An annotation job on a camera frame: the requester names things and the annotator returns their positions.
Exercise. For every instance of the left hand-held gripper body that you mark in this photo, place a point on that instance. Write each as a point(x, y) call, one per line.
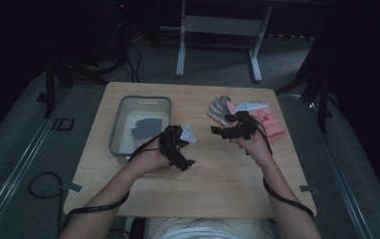
point(174, 142)

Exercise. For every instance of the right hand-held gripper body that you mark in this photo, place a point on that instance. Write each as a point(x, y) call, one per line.
point(247, 122)

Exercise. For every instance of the pink ski glove printed back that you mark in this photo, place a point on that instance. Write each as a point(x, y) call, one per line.
point(271, 124)

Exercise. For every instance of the grey plastic storage bin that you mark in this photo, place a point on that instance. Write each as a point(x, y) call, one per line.
point(125, 132)

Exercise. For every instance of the person's right hand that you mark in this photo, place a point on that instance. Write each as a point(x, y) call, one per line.
point(256, 147)

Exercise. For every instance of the person's left hand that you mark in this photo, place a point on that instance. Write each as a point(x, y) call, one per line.
point(148, 159)

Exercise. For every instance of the person's white shirt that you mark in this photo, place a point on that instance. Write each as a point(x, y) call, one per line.
point(208, 229)

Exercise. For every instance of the black tripod stand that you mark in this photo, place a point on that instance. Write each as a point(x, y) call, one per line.
point(314, 83)
point(58, 76)

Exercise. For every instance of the grey tape piece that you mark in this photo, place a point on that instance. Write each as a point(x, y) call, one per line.
point(308, 189)
point(72, 188)

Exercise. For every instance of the dark equipment with red light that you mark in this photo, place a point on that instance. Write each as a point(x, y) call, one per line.
point(121, 30)

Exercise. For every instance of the white metal desk frame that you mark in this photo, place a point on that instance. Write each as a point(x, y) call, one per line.
point(223, 26)

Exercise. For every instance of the metal floor rail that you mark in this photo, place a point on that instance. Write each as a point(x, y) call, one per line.
point(347, 186)
point(19, 169)

